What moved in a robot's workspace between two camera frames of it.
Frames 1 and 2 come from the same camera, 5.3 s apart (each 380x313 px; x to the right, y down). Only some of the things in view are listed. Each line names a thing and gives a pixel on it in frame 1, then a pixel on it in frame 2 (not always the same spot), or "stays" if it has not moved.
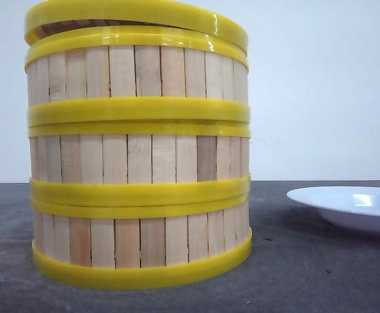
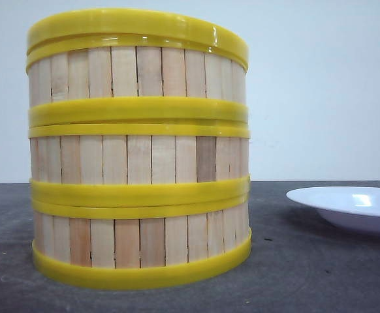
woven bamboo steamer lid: x=205 y=15 -> x=57 y=34
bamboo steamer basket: x=121 y=246 stays
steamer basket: x=140 y=164 stays
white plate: x=367 y=208 stays
